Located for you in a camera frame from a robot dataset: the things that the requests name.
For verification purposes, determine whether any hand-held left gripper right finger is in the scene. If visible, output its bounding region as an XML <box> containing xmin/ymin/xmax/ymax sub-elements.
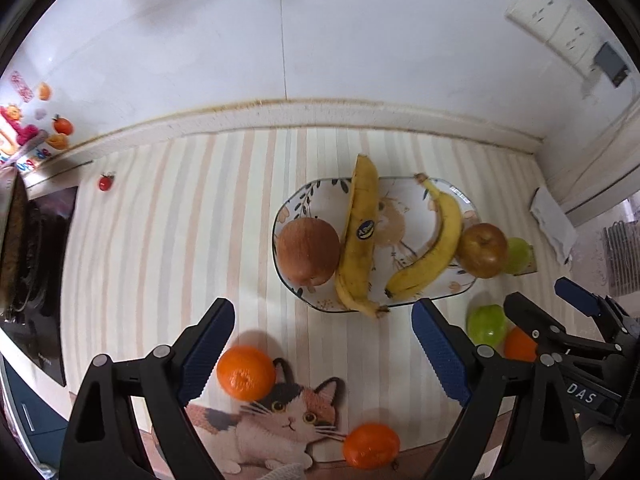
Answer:
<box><xmin>411</xmin><ymin>298</ymin><xmax>586</xmax><ymax>480</ymax></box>

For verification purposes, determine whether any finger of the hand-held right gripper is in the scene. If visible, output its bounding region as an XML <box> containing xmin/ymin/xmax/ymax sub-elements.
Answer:
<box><xmin>554</xmin><ymin>277</ymin><xmax>640</xmax><ymax>343</ymax></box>
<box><xmin>503</xmin><ymin>292</ymin><xmax>621</xmax><ymax>357</ymax></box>

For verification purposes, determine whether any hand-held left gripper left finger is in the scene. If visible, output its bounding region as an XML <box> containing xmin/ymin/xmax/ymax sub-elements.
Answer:
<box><xmin>60</xmin><ymin>297</ymin><xmax>236</xmax><ymax>480</ymax></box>

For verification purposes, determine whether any orange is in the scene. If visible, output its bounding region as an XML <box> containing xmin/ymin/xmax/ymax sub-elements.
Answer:
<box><xmin>502</xmin><ymin>326</ymin><xmax>538</xmax><ymax>362</ymax></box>
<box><xmin>342</xmin><ymin>423</ymin><xmax>401</xmax><ymax>470</ymax></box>
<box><xmin>216</xmin><ymin>345</ymin><xmax>277</xmax><ymax>402</ymax></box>

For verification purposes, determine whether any green apple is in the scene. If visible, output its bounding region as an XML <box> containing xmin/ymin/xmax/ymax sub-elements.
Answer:
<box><xmin>466</xmin><ymin>304</ymin><xmax>509</xmax><ymax>347</ymax></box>
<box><xmin>502</xmin><ymin>237</ymin><xmax>533</xmax><ymax>275</ymax></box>

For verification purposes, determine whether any floral ceramic plate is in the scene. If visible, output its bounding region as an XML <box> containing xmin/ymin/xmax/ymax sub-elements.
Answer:
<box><xmin>272</xmin><ymin>176</ymin><xmax>478</xmax><ymax>315</ymax></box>

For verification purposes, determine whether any white folded cloth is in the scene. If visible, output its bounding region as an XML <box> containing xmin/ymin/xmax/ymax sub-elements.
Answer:
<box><xmin>529</xmin><ymin>187</ymin><xmax>579</xmax><ymax>266</ymax></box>

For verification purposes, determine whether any red yellow apple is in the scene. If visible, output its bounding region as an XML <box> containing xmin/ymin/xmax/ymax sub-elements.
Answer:
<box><xmin>456</xmin><ymin>223</ymin><xmax>509</xmax><ymax>279</ymax></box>

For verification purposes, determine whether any plain yellow banana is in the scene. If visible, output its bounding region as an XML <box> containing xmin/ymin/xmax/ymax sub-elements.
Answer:
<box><xmin>384</xmin><ymin>173</ymin><xmax>464</xmax><ymax>300</ymax></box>

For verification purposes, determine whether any striped cat table mat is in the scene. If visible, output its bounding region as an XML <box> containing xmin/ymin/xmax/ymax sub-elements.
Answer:
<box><xmin>59</xmin><ymin>127</ymin><xmax>568</xmax><ymax>476</ymax></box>

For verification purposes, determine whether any banana with blue sticker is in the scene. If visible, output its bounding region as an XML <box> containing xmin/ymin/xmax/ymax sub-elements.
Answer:
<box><xmin>334</xmin><ymin>153</ymin><xmax>391</xmax><ymax>319</ymax></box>

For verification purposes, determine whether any black cooktop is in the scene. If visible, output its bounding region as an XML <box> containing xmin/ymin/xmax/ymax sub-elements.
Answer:
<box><xmin>0</xmin><ymin>185</ymin><xmax>81</xmax><ymax>388</ymax></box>

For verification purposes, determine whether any grey plug adapter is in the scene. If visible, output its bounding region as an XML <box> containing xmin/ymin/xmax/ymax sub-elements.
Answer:
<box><xmin>593</xmin><ymin>42</ymin><xmax>630</xmax><ymax>87</ymax></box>

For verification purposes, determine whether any metal wire rack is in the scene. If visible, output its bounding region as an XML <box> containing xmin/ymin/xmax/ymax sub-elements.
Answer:
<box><xmin>602</xmin><ymin>220</ymin><xmax>640</xmax><ymax>297</ymax></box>

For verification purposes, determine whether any white wall socket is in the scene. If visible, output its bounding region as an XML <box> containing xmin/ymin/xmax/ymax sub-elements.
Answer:
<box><xmin>505</xmin><ymin>0</ymin><xmax>602</xmax><ymax>69</ymax></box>

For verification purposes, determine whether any pink wall sticker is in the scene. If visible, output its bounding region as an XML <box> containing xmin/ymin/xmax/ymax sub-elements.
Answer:
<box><xmin>10</xmin><ymin>70</ymin><xmax>34</xmax><ymax>104</ymax></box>

